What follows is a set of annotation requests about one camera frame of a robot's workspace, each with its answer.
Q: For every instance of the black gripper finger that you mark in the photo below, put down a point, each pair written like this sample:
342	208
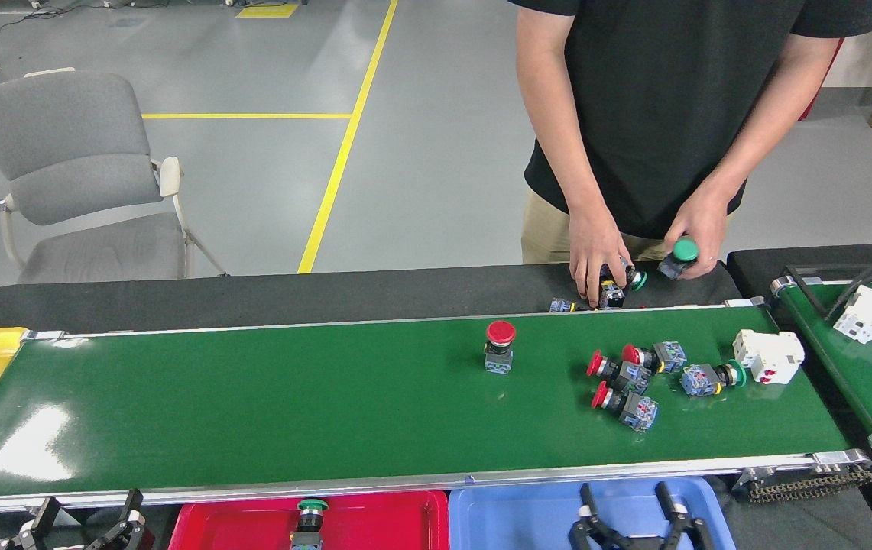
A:
30	531
592	535
692	535
130	531

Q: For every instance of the red mushroom push button switch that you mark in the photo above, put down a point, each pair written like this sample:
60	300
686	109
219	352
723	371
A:
500	333
638	412
630	376
669	356

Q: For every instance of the green mushroom push button switch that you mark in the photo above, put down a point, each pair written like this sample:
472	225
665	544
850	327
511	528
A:
638	280
684	250
312	506
699	380

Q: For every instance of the white circuit breaker red levers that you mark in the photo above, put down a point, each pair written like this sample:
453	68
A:
867	313
768	353

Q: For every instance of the yellow mushroom push button switch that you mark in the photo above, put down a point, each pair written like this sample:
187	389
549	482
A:
560	306

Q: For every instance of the person's right forearm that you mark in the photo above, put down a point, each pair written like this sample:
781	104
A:
558	130

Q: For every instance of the person's left forearm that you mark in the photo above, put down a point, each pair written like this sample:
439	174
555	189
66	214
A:
772	122

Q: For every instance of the long green conveyor belt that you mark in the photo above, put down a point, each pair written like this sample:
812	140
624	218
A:
290	405

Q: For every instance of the short green conveyor belt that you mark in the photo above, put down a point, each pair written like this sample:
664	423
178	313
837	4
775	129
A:
863	382

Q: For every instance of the person's right hand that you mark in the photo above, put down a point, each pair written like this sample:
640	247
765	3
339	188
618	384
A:
596	244

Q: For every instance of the person's left hand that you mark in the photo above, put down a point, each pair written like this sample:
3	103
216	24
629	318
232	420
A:
711	225

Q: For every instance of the blue plastic bin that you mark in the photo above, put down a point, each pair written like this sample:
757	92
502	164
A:
512	519

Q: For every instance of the red plastic bin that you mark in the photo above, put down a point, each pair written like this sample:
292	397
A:
237	523

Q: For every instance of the grey padded chair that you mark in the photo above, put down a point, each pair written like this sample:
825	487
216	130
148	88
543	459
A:
61	145

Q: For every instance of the person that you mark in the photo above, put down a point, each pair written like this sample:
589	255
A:
657	99

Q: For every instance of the red fire extinguisher box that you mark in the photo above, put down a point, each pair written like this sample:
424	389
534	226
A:
821	80

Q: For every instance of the black guide frame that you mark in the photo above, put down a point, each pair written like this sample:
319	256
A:
806	294

